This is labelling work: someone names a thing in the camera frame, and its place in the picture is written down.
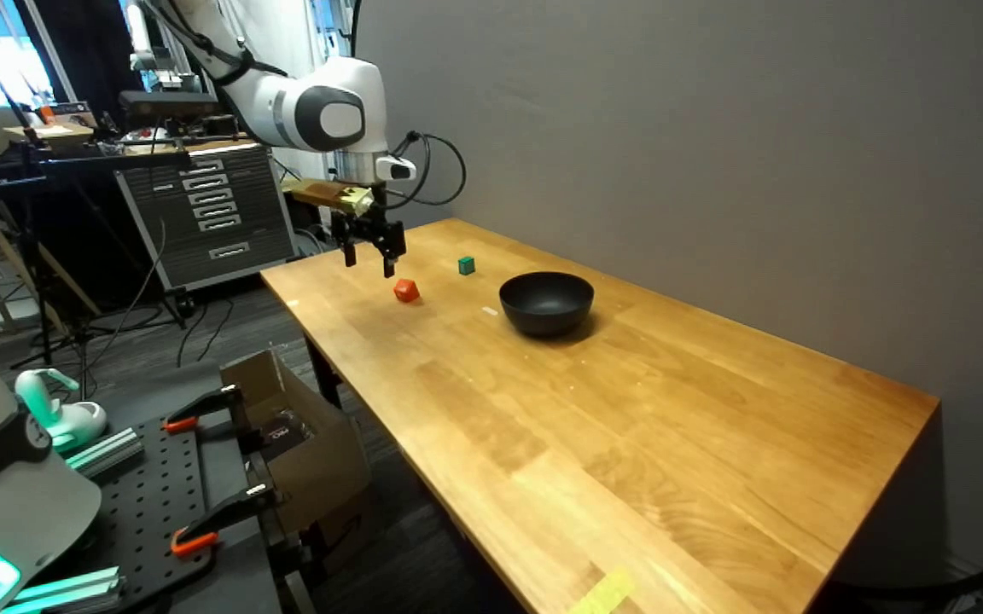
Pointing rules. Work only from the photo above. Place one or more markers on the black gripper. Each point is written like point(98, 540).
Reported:
point(370, 224)

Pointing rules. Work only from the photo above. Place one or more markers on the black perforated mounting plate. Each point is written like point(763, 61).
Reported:
point(150, 499)

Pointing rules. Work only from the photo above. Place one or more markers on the grey white robot base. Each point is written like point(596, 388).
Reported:
point(16, 511)

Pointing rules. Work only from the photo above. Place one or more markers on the green block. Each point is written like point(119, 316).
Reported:
point(465, 262)

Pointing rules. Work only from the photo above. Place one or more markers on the yellow tape strip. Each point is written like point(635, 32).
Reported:
point(606, 595)

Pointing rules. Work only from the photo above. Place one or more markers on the dark cluttered workbench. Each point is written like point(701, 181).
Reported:
point(60, 161)

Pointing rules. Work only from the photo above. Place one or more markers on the black bowl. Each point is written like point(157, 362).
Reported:
point(547, 302)

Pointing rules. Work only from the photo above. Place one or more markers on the white handheld device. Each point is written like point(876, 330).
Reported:
point(51, 404)

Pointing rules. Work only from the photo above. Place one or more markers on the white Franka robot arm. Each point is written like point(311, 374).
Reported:
point(287, 108)

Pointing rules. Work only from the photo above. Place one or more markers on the orange block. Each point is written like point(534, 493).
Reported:
point(403, 291)

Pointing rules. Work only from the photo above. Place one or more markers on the aluminium extrusion rail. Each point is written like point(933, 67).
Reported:
point(70, 589)
point(103, 451)

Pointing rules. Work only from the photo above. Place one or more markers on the yellow wrist camera mount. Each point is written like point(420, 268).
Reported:
point(326, 194)

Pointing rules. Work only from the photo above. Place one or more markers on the cardboard box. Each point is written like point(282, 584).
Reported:
point(321, 454)

